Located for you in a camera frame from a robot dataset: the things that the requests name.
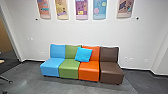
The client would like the brown sofa seat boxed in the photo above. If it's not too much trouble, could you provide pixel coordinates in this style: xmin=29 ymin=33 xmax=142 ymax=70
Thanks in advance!
xmin=99 ymin=46 xmax=126 ymax=86

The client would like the blue square cushion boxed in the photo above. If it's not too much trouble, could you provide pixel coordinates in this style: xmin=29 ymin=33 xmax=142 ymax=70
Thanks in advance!
xmin=74 ymin=46 xmax=94 ymax=64

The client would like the brown wooden door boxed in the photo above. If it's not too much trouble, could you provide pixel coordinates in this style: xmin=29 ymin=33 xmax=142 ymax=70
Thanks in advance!
xmin=0 ymin=16 xmax=15 ymax=54

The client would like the yellow and pink wall poster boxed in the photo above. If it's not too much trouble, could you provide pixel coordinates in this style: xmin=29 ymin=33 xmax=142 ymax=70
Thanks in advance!
xmin=54 ymin=0 xmax=70 ymax=21

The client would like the purple wall poster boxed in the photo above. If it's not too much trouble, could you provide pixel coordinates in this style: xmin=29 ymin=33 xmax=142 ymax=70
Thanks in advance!
xmin=74 ymin=0 xmax=90 ymax=21

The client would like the pink and navy wall poster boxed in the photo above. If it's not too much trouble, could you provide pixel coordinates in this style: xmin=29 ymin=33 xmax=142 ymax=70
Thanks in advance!
xmin=116 ymin=0 xmax=135 ymax=19

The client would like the light blue wall poster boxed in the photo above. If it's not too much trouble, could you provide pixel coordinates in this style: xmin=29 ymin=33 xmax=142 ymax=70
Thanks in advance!
xmin=92 ymin=0 xmax=109 ymax=21

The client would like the orange sofa seat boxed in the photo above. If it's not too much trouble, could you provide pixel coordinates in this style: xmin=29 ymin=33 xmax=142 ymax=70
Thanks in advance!
xmin=78 ymin=45 xmax=101 ymax=83

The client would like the green sofa seat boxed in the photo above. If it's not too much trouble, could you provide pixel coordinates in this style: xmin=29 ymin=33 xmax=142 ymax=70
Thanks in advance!
xmin=58 ymin=44 xmax=83 ymax=81

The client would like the blue sofa seat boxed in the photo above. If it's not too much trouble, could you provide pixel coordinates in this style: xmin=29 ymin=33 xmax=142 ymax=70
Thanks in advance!
xmin=39 ymin=43 xmax=67 ymax=79

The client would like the white wall light switch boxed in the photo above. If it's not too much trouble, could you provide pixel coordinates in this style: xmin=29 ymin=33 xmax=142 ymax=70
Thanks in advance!
xmin=27 ymin=36 xmax=34 ymax=42

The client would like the orange and blue wall poster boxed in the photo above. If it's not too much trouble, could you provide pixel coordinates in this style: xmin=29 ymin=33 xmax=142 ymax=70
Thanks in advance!
xmin=36 ymin=0 xmax=52 ymax=20

